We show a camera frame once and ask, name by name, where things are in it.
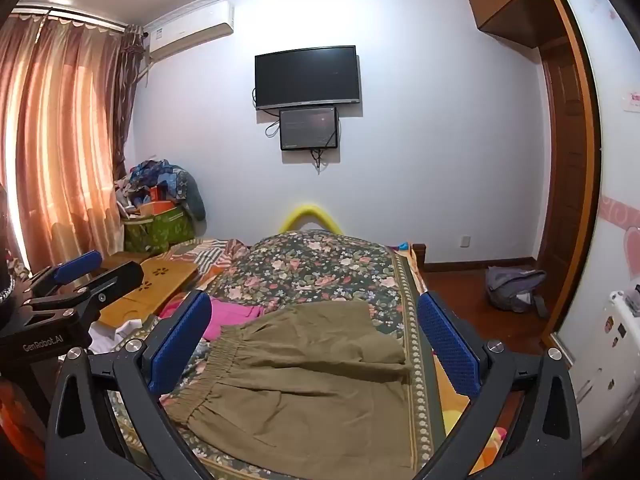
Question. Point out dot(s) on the white air conditioner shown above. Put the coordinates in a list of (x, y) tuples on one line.
[(192, 27)]

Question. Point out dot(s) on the wooden bed frame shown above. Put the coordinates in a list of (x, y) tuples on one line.
[(419, 255)]

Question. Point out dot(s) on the pink cloth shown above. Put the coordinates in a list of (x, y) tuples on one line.
[(232, 317)]

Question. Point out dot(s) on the wooden overhead cabinet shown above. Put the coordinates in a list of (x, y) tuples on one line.
[(505, 0)]

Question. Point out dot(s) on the green storage box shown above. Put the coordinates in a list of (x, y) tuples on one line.
[(160, 232)]

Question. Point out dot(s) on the olive green pants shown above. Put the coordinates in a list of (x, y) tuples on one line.
[(300, 390)]

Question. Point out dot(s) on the dark floral bedspread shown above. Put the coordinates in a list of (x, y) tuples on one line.
[(320, 270)]

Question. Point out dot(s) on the striped cloth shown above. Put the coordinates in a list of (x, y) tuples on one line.
[(210, 255)]

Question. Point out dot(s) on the white wall outlet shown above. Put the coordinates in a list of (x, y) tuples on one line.
[(464, 240)]

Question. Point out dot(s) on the grey backpack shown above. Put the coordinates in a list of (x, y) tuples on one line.
[(512, 290)]

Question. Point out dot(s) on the brown curtain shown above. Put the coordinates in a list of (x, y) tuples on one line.
[(127, 90)]

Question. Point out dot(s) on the small black wall monitor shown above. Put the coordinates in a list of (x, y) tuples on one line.
[(309, 129)]

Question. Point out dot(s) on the pink wall sticker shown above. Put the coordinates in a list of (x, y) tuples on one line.
[(634, 101)]

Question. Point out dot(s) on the orange yellow blanket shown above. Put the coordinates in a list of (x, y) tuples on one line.
[(452, 420)]

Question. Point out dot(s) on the pile of clothes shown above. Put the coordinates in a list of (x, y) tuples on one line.
[(175, 180)]

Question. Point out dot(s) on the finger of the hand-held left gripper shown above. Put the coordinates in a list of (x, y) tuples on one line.
[(77, 264), (122, 276)]

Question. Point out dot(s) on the white cabinet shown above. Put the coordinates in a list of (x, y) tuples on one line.
[(605, 360)]

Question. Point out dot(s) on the wooden lap tray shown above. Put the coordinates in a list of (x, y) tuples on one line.
[(150, 285)]

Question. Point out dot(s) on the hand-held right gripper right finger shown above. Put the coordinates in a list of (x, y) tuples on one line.
[(450, 346)]

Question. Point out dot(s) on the yellow foam arc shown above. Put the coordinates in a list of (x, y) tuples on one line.
[(305, 208)]

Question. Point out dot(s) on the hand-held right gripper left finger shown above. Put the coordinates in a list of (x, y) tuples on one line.
[(180, 341)]

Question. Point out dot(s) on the black wall television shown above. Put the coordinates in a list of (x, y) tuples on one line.
[(307, 77)]

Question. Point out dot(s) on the wooden door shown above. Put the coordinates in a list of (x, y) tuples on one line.
[(567, 185)]

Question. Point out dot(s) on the orange box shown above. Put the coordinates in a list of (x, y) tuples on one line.
[(152, 200)]

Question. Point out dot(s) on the pink sheer curtain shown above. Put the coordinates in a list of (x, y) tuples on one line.
[(55, 135)]

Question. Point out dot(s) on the white sliding wardrobe door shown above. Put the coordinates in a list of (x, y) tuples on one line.
[(610, 160)]

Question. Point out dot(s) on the white cloth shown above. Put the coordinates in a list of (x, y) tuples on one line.
[(117, 337)]

